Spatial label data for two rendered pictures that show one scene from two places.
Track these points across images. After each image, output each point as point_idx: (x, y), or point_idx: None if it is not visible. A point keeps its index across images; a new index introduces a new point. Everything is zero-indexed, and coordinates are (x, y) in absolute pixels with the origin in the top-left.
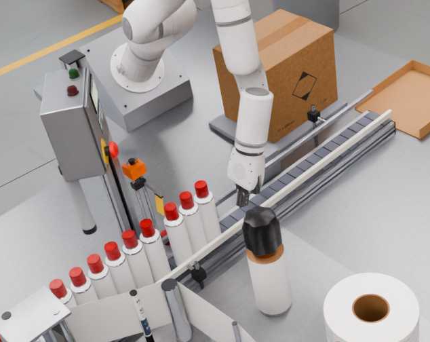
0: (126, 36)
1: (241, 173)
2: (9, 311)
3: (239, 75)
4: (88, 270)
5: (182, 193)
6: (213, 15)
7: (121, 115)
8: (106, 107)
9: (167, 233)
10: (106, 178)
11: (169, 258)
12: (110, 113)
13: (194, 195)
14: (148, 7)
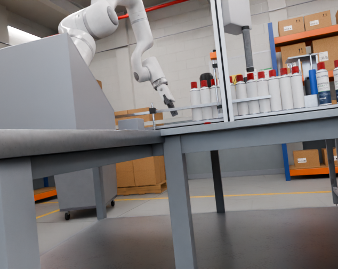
0: (114, 21)
1: (171, 94)
2: (307, 54)
3: (152, 46)
4: (265, 79)
5: (203, 80)
6: (143, 14)
7: (112, 112)
8: (93, 117)
9: (220, 93)
10: (226, 55)
11: (221, 118)
12: (97, 123)
13: (196, 89)
14: (112, 6)
